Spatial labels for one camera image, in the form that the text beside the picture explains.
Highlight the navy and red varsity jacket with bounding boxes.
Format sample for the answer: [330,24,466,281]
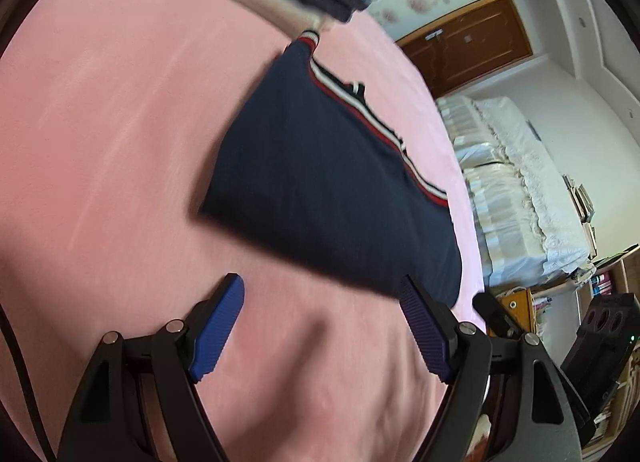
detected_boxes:
[200,30,462,306]

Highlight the wooden drawer cabinet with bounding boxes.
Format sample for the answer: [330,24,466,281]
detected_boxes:
[497,286,538,334]

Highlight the black speaker box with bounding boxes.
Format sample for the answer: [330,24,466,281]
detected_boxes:
[561,293,639,416]

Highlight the stack of books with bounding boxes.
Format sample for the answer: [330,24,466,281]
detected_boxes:
[563,175,598,260]

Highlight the brown wooden door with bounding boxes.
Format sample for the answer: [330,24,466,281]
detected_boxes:
[400,0,533,98]

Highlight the pink fleece bed blanket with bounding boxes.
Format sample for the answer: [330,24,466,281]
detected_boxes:
[0,0,490,462]

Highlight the black cable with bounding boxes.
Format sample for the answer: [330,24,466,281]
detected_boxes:
[0,300,57,462]

